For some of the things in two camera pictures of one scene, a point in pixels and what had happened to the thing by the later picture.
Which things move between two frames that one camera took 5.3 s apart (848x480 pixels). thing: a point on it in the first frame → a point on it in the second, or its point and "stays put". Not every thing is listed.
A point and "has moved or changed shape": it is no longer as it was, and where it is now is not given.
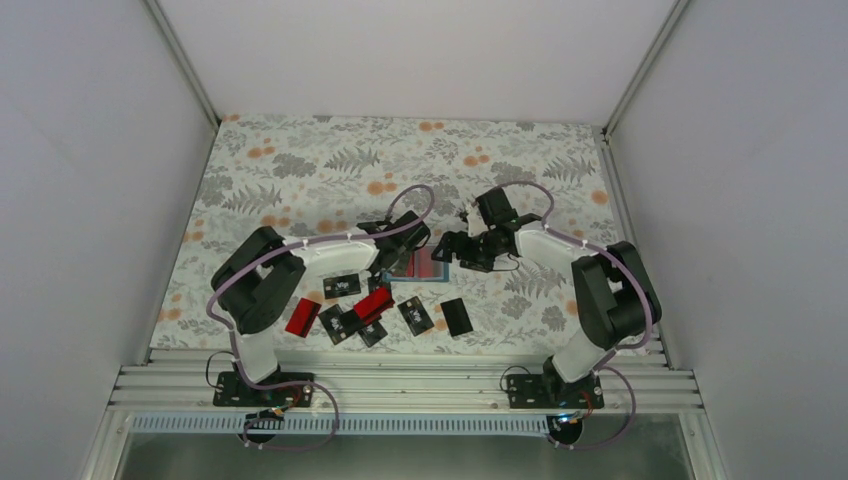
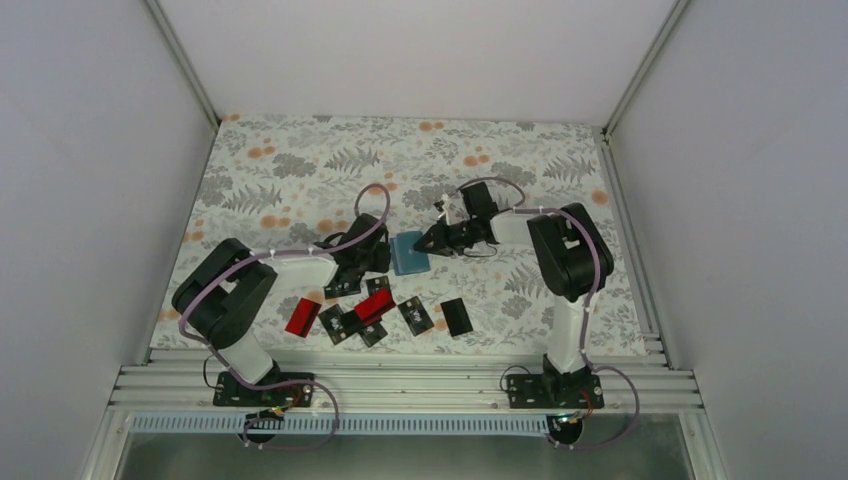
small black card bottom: x=372 y=334 stays put
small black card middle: x=416 y=315 stays put
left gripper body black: x=406 y=252 → x=378 y=265
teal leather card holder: x=418 y=265 has moved or changed shape
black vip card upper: x=341 y=286 stays put
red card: x=303 y=317 stays put
